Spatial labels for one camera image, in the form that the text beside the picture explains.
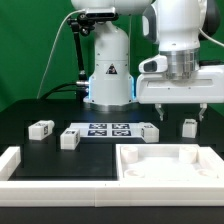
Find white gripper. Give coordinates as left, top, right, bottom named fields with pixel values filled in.
left=137, top=55, right=224, bottom=121

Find white square table top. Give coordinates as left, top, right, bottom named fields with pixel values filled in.
left=116, top=144, right=224, bottom=182

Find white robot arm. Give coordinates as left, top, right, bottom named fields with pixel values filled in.
left=71, top=0, right=224, bottom=111

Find marker tag sheet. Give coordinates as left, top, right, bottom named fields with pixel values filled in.
left=70, top=123, right=141, bottom=138

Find white U-shaped fence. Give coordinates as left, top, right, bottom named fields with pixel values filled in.
left=0, top=147, right=224, bottom=207

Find black cables at base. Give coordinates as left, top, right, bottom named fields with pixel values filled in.
left=39, top=80, right=90, bottom=100

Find camera on mount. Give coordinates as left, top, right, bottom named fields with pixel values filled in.
left=85, top=7, right=116, bottom=20

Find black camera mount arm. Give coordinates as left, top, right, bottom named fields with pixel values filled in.
left=67, top=13, right=95, bottom=102

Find white cable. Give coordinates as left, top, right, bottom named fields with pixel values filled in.
left=36, top=9, right=88, bottom=100

